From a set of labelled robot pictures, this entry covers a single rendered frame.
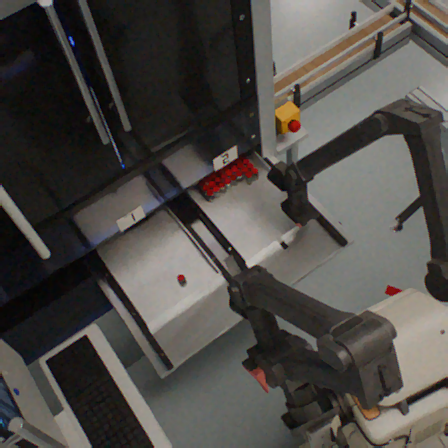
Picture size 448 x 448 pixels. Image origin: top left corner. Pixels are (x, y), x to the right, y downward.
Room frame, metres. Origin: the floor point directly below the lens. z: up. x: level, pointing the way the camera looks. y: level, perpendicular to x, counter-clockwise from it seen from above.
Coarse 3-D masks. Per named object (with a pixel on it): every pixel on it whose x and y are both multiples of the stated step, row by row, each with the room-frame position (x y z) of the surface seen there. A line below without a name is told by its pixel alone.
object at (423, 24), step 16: (368, 0) 1.84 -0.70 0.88; (384, 0) 1.77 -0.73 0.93; (400, 0) 1.75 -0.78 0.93; (416, 0) 1.74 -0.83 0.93; (432, 0) 1.69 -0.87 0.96; (416, 16) 1.66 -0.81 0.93; (432, 16) 1.60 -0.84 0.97; (416, 32) 1.62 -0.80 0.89; (432, 32) 1.57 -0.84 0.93; (432, 48) 1.54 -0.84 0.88
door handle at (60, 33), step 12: (48, 0) 0.96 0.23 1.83; (48, 12) 0.94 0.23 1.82; (60, 24) 0.95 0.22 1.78; (60, 36) 0.94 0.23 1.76; (60, 48) 0.95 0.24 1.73; (72, 60) 0.95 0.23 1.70; (72, 72) 0.95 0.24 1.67; (84, 84) 0.95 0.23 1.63; (84, 96) 0.94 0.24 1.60; (96, 108) 0.95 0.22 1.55; (96, 120) 0.94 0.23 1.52
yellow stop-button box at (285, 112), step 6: (282, 102) 1.31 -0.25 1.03; (288, 102) 1.30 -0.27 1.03; (276, 108) 1.29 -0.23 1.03; (282, 108) 1.28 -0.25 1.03; (288, 108) 1.28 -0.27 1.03; (294, 108) 1.27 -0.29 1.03; (276, 114) 1.26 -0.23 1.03; (282, 114) 1.26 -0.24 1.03; (288, 114) 1.25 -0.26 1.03; (294, 114) 1.25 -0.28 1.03; (276, 120) 1.26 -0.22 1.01; (282, 120) 1.24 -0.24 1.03; (288, 120) 1.24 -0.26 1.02; (294, 120) 1.25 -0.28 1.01; (276, 126) 1.26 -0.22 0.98; (282, 126) 1.23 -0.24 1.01; (282, 132) 1.23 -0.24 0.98
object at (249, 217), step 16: (256, 160) 1.21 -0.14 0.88; (192, 192) 1.14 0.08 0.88; (240, 192) 1.10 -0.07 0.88; (256, 192) 1.09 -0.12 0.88; (272, 192) 1.08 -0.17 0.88; (208, 208) 1.07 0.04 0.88; (224, 208) 1.05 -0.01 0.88; (240, 208) 1.04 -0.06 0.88; (256, 208) 1.03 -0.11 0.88; (272, 208) 1.02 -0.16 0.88; (224, 224) 1.00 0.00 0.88; (240, 224) 0.99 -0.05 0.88; (256, 224) 0.97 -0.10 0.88; (272, 224) 0.96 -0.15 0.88; (288, 224) 0.95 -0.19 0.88; (240, 240) 0.93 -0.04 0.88; (256, 240) 0.92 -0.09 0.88; (272, 240) 0.91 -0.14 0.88; (240, 256) 0.87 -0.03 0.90; (256, 256) 0.86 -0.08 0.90
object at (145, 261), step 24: (168, 216) 1.06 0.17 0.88; (120, 240) 1.01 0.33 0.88; (144, 240) 0.99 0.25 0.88; (168, 240) 0.98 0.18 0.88; (192, 240) 0.95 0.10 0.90; (120, 264) 0.93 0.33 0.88; (144, 264) 0.91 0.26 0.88; (168, 264) 0.90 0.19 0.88; (192, 264) 0.88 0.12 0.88; (144, 288) 0.83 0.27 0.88; (168, 288) 0.82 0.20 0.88; (192, 288) 0.80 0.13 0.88; (144, 312) 0.76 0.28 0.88; (168, 312) 0.73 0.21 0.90
